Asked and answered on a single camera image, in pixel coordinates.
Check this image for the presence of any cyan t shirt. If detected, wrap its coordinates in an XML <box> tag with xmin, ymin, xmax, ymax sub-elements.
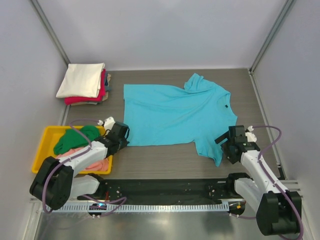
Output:
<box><xmin>123</xmin><ymin>73</ymin><xmax>238</xmax><ymax>166</ymax></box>

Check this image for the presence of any yellow plastic tray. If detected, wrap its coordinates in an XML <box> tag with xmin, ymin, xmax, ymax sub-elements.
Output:
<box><xmin>31</xmin><ymin>125</ymin><xmax>113</xmax><ymax>175</ymax></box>

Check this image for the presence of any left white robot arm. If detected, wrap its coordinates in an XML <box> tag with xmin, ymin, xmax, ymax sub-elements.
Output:
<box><xmin>29</xmin><ymin>121</ymin><xmax>130</xmax><ymax>214</ymax></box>

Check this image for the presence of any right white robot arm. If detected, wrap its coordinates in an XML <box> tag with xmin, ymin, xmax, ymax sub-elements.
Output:
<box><xmin>215</xmin><ymin>125</ymin><xmax>304</xmax><ymax>240</ymax></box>

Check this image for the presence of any pink t shirt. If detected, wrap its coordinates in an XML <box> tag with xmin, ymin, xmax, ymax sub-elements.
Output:
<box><xmin>56</xmin><ymin>147</ymin><xmax>109</xmax><ymax>172</ymax></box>

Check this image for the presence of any folded red t shirt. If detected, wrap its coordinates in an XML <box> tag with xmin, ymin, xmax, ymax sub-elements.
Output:
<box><xmin>64</xmin><ymin>69</ymin><xmax>106</xmax><ymax>106</ymax></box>

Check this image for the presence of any green t shirt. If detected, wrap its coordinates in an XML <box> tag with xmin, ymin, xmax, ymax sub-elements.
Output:
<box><xmin>53</xmin><ymin>125</ymin><xmax>100</xmax><ymax>155</ymax></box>

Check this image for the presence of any folded blue t shirt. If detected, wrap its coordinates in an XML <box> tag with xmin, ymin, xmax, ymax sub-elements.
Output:
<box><xmin>104</xmin><ymin>73</ymin><xmax>111</xmax><ymax>92</ymax></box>

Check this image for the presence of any folded white t shirt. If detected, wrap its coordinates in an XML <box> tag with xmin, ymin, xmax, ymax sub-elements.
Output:
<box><xmin>56</xmin><ymin>63</ymin><xmax>105</xmax><ymax>99</ymax></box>

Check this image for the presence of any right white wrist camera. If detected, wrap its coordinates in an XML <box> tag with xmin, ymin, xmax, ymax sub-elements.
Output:
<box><xmin>245</xmin><ymin>125</ymin><xmax>257</xmax><ymax>143</ymax></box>

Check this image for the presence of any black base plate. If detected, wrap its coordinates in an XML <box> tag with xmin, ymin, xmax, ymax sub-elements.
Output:
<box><xmin>89</xmin><ymin>178</ymin><xmax>242</xmax><ymax>206</ymax></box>

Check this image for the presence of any slotted cable duct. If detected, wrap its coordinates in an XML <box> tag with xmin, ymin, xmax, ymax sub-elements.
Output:
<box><xmin>53</xmin><ymin>202</ymin><xmax>229</xmax><ymax>213</ymax></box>

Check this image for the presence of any aluminium rail frame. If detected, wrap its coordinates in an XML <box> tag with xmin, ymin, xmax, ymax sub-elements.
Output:
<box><xmin>29</xmin><ymin>179</ymin><xmax>305</xmax><ymax>204</ymax></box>

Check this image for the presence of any right corner aluminium post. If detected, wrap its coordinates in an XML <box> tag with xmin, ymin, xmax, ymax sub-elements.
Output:
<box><xmin>248</xmin><ymin>0</ymin><xmax>297</xmax><ymax>75</ymax></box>

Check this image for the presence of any corner aluminium post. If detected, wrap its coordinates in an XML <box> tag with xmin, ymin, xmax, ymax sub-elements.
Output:
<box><xmin>248</xmin><ymin>0</ymin><xmax>297</xmax><ymax>75</ymax></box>
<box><xmin>29</xmin><ymin>0</ymin><xmax>71</xmax><ymax>66</ymax></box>

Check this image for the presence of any left corner aluminium post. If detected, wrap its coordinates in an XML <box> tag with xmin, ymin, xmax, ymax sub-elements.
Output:
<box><xmin>29</xmin><ymin>0</ymin><xmax>71</xmax><ymax>66</ymax></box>

